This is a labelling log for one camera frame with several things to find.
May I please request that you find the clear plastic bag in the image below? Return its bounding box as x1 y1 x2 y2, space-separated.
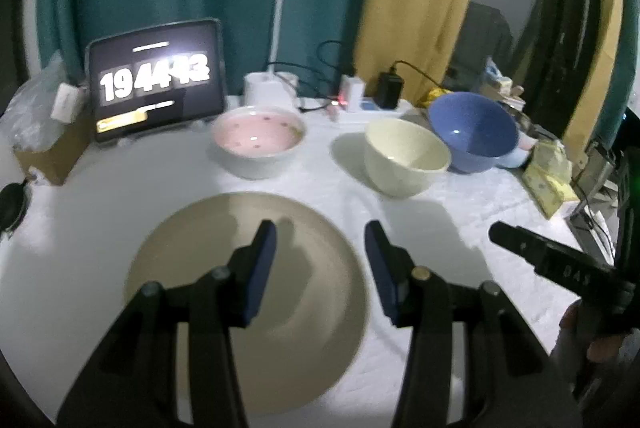
0 58 68 149

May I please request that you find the tablet with clock display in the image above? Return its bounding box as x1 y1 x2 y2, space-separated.
84 18 226 145

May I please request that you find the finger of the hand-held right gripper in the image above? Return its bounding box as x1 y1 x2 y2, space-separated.
489 220 636 309

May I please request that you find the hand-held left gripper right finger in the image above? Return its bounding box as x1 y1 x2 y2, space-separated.
364 220 583 428

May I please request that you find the pink dotted bowl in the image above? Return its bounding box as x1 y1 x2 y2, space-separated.
210 105 307 180

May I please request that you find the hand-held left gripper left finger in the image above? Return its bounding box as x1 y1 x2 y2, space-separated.
55 219 277 428

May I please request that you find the person's right hand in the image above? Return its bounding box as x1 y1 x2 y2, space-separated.
559 303 640 364

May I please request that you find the white textured tablecloth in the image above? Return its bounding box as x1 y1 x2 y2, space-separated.
0 95 616 428

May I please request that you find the white and blue bowl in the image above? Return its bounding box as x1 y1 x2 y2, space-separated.
495 143 536 170

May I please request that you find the cardboard box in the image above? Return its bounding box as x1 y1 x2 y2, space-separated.
12 108 96 186

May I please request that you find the black charger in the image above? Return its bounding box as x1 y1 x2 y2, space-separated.
375 72 405 110

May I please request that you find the small white box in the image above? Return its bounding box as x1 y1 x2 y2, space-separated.
51 83 81 123

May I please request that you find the white charger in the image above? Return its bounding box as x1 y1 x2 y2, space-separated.
340 75 366 111

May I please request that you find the black round object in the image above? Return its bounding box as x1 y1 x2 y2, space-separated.
0 180 32 236

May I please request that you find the black charger cable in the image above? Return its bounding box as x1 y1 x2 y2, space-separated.
392 60 443 89

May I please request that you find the black lamp cable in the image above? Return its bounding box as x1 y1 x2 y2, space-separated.
265 40 356 111

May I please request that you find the beige plate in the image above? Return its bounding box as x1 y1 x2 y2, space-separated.
122 192 372 419

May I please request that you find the white power strip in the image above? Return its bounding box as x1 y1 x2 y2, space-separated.
325 97 416 124

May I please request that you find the yellow printed packet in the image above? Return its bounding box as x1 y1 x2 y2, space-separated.
419 87 453 105

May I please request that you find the cream bowl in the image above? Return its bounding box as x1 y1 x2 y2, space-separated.
364 118 452 199

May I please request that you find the yellow tissue pack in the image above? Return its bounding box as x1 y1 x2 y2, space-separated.
522 163 578 219

